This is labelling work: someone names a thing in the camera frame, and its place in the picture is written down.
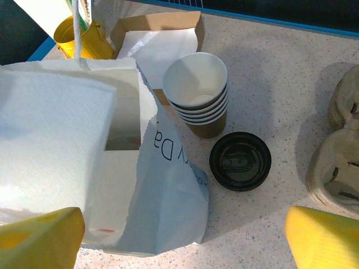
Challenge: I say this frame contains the white printed paper gift bag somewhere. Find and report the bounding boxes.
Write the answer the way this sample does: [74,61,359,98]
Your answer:
[0,0,210,257]

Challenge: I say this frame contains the cardboard cup carrier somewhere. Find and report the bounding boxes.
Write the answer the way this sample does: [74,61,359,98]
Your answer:
[305,64,359,218]

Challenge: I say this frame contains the yellow mug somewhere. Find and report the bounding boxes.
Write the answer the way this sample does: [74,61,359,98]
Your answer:
[53,15,114,60]

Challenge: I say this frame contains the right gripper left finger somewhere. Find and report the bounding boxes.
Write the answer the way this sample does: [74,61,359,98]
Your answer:
[0,206,86,269]

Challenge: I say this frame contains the cardboard box of napkins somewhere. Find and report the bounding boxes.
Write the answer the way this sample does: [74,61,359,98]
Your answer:
[109,10,206,113]

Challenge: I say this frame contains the white napkins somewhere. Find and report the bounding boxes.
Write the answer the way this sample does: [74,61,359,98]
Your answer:
[117,27,197,89]

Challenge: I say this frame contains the cream knife block orange top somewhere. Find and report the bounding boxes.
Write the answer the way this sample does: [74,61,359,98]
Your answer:
[13,0,74,34]

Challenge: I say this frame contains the stack of paper cups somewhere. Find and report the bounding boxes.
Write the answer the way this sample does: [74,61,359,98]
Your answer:
[162,52,229,140]

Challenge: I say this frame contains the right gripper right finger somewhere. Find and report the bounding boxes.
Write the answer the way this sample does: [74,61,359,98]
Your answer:
[284,205,359,269]

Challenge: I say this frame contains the black cup lid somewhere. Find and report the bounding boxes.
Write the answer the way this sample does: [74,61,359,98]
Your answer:
[209,131,273,192]

